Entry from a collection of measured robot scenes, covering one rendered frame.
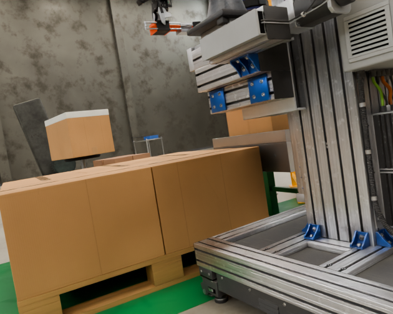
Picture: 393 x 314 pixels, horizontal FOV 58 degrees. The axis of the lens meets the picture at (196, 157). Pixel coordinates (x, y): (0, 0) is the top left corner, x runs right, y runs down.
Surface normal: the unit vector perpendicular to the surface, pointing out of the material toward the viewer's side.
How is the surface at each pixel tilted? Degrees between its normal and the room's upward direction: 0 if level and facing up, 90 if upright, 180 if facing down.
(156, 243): 90
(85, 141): 90
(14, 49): 90
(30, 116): 90
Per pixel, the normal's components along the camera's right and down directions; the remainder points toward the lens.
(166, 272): 0.47, -0.02
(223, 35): -0.83, 0.16
